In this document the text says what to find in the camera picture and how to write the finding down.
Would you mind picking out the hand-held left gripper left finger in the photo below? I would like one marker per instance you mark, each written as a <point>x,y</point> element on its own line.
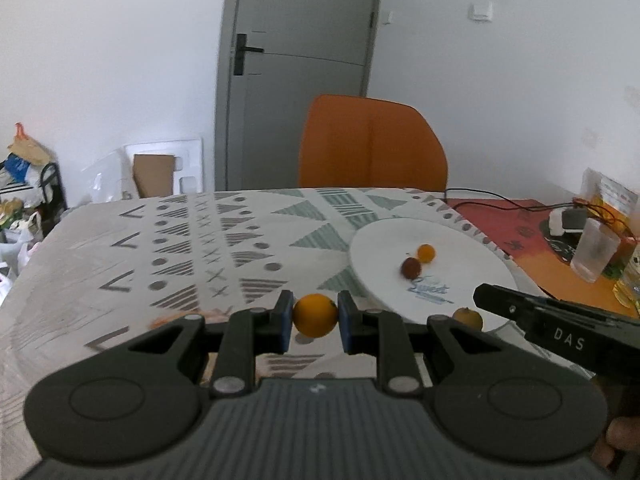
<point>286,325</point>

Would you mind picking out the person's right hand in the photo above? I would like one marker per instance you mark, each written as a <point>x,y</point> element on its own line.
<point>625,440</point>

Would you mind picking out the grey door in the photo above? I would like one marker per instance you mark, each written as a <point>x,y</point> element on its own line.
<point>300,20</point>

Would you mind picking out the brown cardboard piece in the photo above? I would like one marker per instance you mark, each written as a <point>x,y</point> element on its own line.
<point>152,175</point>

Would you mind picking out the large orange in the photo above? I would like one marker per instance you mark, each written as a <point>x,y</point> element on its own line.
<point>315,315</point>

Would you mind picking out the clear plastic cup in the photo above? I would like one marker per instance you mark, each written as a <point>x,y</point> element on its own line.
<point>594,250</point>

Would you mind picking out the red patterned cloth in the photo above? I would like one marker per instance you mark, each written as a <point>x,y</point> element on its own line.
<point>537,260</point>

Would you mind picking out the patterned white tablecloth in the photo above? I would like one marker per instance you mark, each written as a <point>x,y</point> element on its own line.
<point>125,270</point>

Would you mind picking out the white light switch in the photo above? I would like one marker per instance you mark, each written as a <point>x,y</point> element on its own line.
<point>480,11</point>

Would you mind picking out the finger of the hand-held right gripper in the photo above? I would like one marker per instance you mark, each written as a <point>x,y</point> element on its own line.
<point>502,302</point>

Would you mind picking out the dark red fruit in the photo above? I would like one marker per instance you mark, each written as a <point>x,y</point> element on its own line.
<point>410,268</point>

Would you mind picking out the small yellow-brown fruit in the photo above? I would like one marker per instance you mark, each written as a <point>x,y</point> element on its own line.
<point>468,318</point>

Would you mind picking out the small white wall socket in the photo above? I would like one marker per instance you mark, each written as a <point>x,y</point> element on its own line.
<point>389,17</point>

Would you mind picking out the snack packet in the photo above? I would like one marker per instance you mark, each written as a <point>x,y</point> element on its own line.
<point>607,192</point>

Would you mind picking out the white power strip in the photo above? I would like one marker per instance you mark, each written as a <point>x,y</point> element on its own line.
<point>565,221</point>

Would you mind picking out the clear plastic bag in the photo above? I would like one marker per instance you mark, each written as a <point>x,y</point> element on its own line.
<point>105,180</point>

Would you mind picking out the glass jar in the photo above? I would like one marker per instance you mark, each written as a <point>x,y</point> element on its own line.
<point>630,280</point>

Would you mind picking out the orange chair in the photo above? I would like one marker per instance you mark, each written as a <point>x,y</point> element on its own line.
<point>370,145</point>

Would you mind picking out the white foam packaging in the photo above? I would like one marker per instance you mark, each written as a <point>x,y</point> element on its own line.
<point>187,160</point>

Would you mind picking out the small orange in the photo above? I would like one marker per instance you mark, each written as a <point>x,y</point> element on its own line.
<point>426,253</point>

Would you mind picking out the cluttered rack with bags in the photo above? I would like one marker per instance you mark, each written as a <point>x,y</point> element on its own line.
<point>20,185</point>

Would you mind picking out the white round plate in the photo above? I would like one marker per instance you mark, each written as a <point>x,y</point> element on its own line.
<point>390,245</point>

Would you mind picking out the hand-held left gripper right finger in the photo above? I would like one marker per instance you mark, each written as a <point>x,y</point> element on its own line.
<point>345,327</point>

